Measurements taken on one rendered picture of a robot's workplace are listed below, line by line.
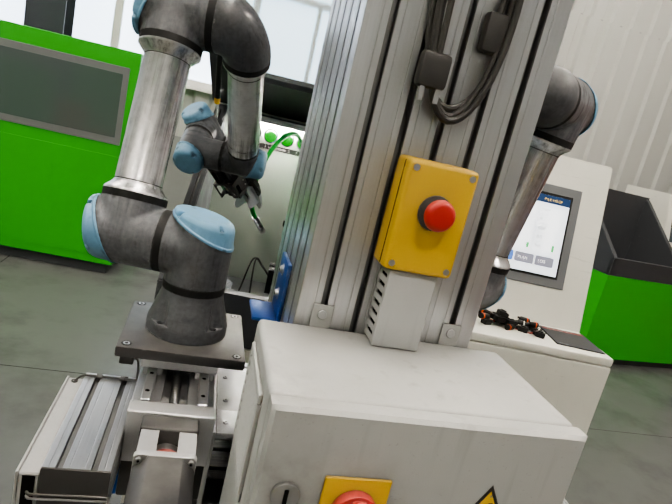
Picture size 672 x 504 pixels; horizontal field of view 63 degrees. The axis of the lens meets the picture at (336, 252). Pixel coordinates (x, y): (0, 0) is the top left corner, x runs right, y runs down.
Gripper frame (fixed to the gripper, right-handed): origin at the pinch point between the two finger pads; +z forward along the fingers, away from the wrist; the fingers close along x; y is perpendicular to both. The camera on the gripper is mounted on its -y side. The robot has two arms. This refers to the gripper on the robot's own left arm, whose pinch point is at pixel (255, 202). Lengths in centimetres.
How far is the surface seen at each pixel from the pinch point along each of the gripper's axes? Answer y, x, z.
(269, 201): -24.9, -21.8, 24.7
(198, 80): -264, -288, 111
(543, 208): -51, 69, 48
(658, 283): -253, 107, 333
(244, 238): -12.3, -30.4, 32.5
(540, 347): -3, 76, 59
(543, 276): -34, 71, 63
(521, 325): -11, 69, 60
